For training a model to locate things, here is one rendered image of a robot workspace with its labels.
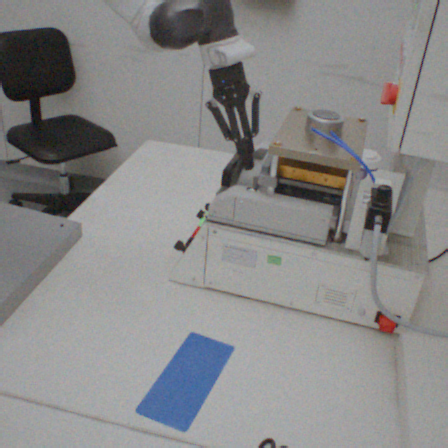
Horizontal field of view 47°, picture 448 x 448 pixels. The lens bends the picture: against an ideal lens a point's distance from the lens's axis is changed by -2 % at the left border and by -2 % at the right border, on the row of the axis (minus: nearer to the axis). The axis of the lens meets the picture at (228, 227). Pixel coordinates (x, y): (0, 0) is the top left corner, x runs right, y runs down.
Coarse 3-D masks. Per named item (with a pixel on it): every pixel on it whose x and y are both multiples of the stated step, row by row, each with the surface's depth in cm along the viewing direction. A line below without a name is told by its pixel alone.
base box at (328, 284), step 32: (192, 256) 115; (224, 256) 113; (256, 256) 110; (288, 256) 108; (320, 256) 106; (224, 288) 117; (256, 288) 115; (288, 288) 112; (320, 288) 110; (352, 288) 108; (384, 288) 106; (416, 288) 104; (352, 320) 112; (384, 320) 107
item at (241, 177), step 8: (256, 160) 130; (264, 160) 120; (240, 168) 125; (256, 168) 126; (232, 176) 121; (240, 176) 121; (248, 176) 121; (256, 176) 112; (232, 184) 117; (240, 184) 117; (248, 184) 118; (256, 184) 113; (352, 192) 119; (352, 200) 116; (352, 208) 112; (336, 216) 108; (344, 224) 108; (344, 232) 109
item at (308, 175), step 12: (288, 168) 106; (300, 168) 106; (312, 168) 106; (324, 168) 107; (336, 168) 108; (288, 180) 108; (300, 180) 107; (312, 180) 106; (324, 180) 105; (336, 180) 105; (336, 192) 106
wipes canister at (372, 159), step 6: (366, 150) 162; (372, 150) 162; (366, 156) 159; (372, 156) 159; (378, 156) 162; (366, 162) 158; (372, 162) 158; (378, 162) 159; (372, 168) 160; (378, 168) 162; (360, 174) 161; (366, 174) 161; (360, 180) 162
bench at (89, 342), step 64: (128, 192) 156; (192, 192) 160; (64, 256) 125; (128, 256) 128; (64, 320) 106; (128, 320) 108; (192, 320) 110; (256, 320) 112; (320, 320) 114; (0, 384) 91; (64, 384) 92; (128, 384) 93; (256, 384) 96; (320, 384) 98; (384, 384) 99
